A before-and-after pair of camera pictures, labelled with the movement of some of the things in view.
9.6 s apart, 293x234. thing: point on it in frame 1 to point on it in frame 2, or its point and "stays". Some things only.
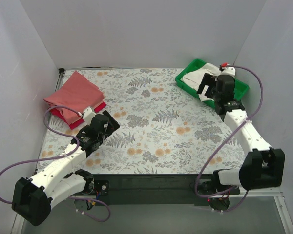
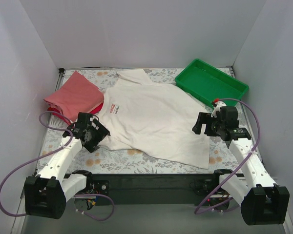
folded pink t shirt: (78, 93) stays
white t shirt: (193, 78) to (158, 118)
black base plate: (156, 188) stays
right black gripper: (210, 84) to (207, 125)
